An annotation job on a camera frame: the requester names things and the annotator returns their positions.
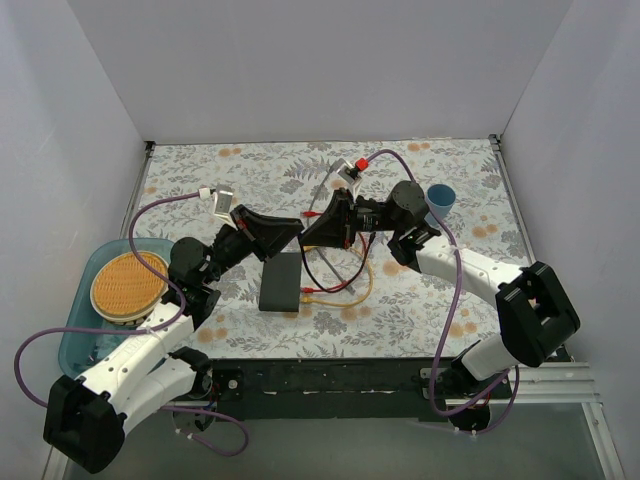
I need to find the red ethernet cable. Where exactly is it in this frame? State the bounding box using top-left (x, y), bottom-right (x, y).
top-left (302, 209), bottom-right (376, 293)

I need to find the black ethernet cable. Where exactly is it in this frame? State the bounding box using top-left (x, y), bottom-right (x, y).
top-left (297, 234), bottom-right (371, 293)

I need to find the black network switch box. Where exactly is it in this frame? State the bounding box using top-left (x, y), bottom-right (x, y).
top-left (258, 252), bottom-right (302, 313)

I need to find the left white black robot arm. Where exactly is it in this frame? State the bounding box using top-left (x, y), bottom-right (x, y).
top-left (44, 205), bottom-right (303, 473)

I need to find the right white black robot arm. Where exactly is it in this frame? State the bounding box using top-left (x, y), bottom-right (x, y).
top-left (300, 180), bottom-right (580, 398)

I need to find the floral patterned table mat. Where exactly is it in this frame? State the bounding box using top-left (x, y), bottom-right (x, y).
top-left (135, 139), bottom-right (529, 359)

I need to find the blue plastic cup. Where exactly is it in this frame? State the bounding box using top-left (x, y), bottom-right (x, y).
top-left (425, 184), bottom-right (456, 227)

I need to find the orange woven round plate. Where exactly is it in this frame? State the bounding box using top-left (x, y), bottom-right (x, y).
top-left (90, 252), bottom-right (168, 326)

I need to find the teal plastic tray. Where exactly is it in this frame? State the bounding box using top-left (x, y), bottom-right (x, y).
top-left (58, 238), bottom-right (173, 378)

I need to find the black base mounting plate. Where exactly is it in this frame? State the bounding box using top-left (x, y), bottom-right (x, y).
top-left (155, 349), bottom-right (516, 435)

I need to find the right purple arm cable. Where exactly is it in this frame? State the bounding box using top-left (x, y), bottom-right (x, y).
top-left (354, 149), bottom-right (521, 434)

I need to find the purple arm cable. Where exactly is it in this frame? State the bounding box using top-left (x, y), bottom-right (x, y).
top-left (354, 149), bottom-right (521, 434)
top-left (13, 187), bottom-right (250, 457)

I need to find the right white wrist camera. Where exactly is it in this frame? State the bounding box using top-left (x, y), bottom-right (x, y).
top-left (337, 159), bottom-right (362, 199)

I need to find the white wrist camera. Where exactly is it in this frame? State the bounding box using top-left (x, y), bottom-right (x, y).
top-left (211, 185), bottom-right (234, 220)
top-left (337, 159), bottom-right (362, 199)

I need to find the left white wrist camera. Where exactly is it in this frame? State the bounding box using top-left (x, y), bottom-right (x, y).
top-left (211, 185), bottom-right (234, 220)

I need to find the grey ethernet cable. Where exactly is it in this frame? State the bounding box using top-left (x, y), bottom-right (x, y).
top-left (305, 158), bottom-right (356, 296)

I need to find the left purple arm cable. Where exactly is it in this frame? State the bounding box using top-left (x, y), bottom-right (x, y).
top-left (13, 187), bottom-right (250, 457)

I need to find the aluminium frame rail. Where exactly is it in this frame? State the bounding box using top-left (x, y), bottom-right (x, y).
top-left (49, 362), bottom-right (602, 416)

